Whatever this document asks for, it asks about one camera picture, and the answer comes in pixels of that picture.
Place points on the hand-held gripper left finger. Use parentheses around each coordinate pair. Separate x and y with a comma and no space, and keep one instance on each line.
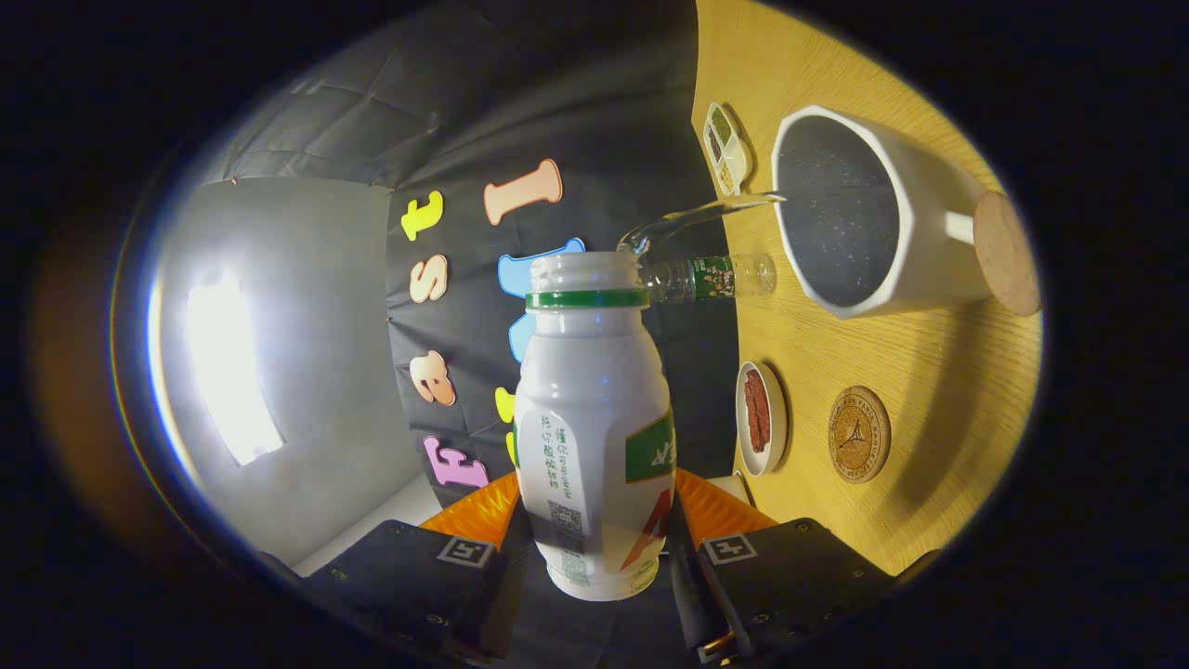
(409,585)

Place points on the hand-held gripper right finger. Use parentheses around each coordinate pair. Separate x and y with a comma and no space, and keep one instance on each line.
(799,576)

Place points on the round cork coaster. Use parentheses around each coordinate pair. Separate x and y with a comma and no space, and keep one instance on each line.
(859,435)

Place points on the white juice bottle green label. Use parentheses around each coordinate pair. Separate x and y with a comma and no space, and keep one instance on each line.
(590,418)

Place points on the clear poured juice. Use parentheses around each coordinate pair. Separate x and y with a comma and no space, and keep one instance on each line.
(687,216)

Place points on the clear plastic water bottle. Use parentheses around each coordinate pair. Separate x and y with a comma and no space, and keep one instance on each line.
(711,277)

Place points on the round beige plate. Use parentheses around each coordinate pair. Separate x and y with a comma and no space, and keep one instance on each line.
(776,423)

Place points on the red meat slices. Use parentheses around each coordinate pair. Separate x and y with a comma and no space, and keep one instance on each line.
(757,413)

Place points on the wooden table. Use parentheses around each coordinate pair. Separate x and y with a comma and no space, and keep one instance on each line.
(929,372)

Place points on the ceiling light panel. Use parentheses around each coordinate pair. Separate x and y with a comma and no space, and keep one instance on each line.
(228,372)

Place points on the white divided tray of beans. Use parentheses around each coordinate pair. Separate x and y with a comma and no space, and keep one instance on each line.
(727,149)

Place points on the black backdrop cloth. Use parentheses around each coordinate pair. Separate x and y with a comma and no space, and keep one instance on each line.
(446,102)

